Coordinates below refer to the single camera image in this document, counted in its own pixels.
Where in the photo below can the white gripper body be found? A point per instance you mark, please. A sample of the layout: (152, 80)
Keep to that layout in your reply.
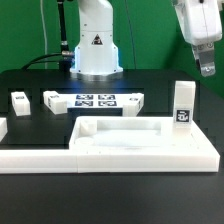
(199, 20)

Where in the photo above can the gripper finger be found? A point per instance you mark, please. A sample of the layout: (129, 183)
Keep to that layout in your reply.
(204, 58)

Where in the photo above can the white desk tabletop tray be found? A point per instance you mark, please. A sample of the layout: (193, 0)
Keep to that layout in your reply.
(141, 144)

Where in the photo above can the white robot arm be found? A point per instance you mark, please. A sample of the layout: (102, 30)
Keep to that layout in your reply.
(96, 56)

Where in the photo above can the fiducial marker sheet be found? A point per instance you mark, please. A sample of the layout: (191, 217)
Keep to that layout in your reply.
(95, 100)

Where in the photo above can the black pole with clamp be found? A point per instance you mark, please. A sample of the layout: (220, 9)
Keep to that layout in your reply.
(63, 64)

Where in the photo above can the white block at left edge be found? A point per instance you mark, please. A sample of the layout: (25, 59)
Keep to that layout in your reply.
(3, 128)

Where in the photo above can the white L-shaped fence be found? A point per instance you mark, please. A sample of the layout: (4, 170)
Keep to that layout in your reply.
(37, 161)

